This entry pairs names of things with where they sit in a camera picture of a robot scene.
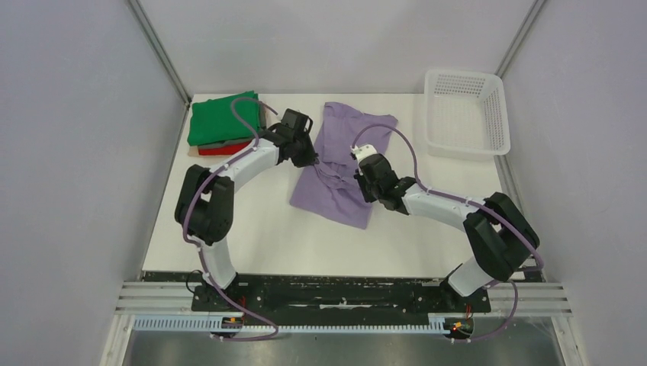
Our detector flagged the purple t-shirt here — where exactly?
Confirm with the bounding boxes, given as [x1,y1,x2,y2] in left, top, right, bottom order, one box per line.
[289,101,398,230]

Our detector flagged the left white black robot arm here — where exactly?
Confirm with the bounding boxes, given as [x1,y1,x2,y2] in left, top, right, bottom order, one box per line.
[174,109,318,311]

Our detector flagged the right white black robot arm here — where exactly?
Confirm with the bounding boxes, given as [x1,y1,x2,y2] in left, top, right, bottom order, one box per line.
[354,153,540,311]

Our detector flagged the grey folded t-shirt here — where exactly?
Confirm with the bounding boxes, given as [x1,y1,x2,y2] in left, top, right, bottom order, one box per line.
[187,99,267,155]

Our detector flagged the red folded t-shirt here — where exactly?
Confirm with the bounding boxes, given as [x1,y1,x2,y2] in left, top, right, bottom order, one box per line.
[198,141,250,156]

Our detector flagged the green folded t-shirt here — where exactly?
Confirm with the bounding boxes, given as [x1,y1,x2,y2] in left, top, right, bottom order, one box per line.
[187,91,258,146]

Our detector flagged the beige folded t-shirt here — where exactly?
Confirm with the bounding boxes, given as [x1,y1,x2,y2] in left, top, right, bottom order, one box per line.
[188,146,201,158]

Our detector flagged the white perforated plastic basket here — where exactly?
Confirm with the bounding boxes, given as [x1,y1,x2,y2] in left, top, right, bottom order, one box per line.
[423,69,511,161]

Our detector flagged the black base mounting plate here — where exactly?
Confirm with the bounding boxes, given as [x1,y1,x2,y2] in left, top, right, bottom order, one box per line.
[224,274,491,326]

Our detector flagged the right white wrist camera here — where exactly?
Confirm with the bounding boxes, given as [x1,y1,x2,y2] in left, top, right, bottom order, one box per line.
[351,144,378,165]

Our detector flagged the aluminium frame rails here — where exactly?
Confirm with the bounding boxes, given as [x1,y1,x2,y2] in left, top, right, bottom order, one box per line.
[115,271,586,365]

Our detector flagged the white slotted cable duct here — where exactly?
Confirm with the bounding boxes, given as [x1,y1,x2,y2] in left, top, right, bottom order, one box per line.
[132,315,475,335]

